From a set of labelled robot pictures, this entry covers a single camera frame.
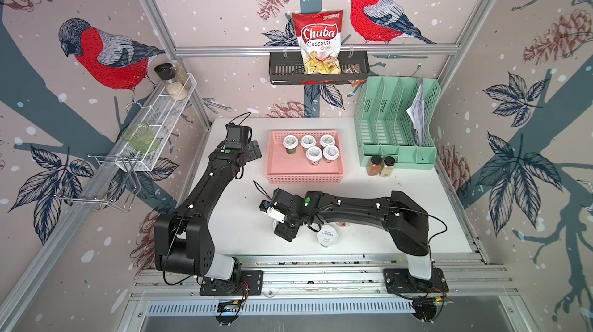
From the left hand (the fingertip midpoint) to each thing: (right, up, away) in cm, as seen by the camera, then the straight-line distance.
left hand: (248, 145), depth 87 cm
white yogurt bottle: (+23, +1, +17) cm, 29 cm away
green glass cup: (-29, +3, -18) cm, 34 cm away
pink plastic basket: (+11, -11, +18) cm, 24 cm away
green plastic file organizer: (+63, +9, +31) cm, 71 cm away
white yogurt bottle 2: (+32, +2, +17) cm, 37 cm away
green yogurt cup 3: (+30, -31, -9) cm, 44 cm away
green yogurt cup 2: (+15, +1, +17) cm, 23 cm away
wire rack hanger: (-31, -9, -28) cm, 43 cm away
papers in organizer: (+67, +13, +3) cm, 68 cm away
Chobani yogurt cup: (+35, -28, -7) cm, 45 cm away
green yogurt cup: (+26, -4, +12) cm, 29 cm away
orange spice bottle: (+51, -9, +8) cm, 53 cm away
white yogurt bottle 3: (+33, -4, +12) cm, 35 cm away
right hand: (+14, -28, -6) cm, 32 cm away
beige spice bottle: (+56, -10, +8) cm, 58 cm away
